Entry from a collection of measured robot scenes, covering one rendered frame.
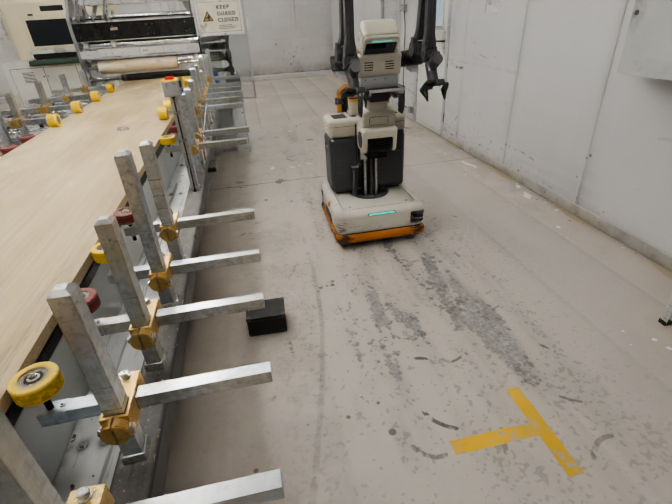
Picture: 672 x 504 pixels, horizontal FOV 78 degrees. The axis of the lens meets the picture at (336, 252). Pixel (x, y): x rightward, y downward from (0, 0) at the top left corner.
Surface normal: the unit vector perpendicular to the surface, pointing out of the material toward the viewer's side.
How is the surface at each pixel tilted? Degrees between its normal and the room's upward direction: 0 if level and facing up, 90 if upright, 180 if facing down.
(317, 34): 90
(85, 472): 0
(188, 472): 0
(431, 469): 0
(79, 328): 90
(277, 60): 90
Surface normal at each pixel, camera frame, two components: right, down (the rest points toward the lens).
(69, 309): 0.21, 0.48
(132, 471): -0.05, -0.87
